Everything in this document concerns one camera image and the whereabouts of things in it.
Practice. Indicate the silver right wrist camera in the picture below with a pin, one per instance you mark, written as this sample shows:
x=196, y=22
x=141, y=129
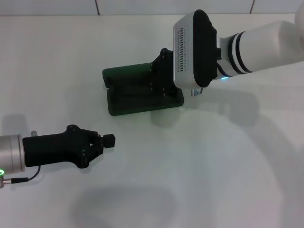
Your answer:
x=185, y=47

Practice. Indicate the green glasses case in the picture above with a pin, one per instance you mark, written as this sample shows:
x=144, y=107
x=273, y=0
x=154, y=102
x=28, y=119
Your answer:
x=128, y=107

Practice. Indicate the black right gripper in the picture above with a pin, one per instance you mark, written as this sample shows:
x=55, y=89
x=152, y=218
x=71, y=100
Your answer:
x=169, y=76

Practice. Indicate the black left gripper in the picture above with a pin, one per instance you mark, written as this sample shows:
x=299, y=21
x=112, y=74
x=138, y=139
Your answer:
x=52, y=149

